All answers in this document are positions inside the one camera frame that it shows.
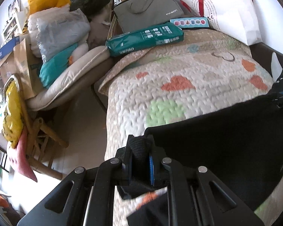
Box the black pants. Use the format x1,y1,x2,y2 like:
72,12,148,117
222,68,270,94
118,90,283,225

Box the wooden bamboo chair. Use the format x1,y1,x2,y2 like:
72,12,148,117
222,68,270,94
4,74,69,180

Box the quilted patterned bedspread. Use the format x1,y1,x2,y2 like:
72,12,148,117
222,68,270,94
98,29,283,225

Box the pink seat cushion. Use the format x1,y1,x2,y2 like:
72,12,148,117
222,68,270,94
7,126,38,183

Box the white paper shopping bag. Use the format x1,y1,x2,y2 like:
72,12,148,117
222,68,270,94
180,0,262,46

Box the yellow printed bag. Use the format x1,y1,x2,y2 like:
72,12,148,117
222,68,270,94
2,80,24,149

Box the light blue toy box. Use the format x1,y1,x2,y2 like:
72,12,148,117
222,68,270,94
170,17,210,29

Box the teal plush pillow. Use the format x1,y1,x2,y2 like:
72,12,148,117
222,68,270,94
39,43,78,89

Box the green paper ream package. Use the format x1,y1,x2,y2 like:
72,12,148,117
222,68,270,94
106,22,184,57

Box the brown cardboard paper bag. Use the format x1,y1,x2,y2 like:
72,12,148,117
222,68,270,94
0,38,43,99

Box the grey laptop bag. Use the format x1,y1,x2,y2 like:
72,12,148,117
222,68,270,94
114,0,184,33

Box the clear plastic bag bundle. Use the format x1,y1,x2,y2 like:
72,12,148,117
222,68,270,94
28,5,90,63

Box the black backpack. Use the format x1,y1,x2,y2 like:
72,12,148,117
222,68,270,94
70,0,112,21

